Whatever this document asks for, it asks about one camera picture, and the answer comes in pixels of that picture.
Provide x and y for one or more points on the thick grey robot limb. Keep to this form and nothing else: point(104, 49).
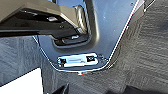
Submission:
point(33, 10)

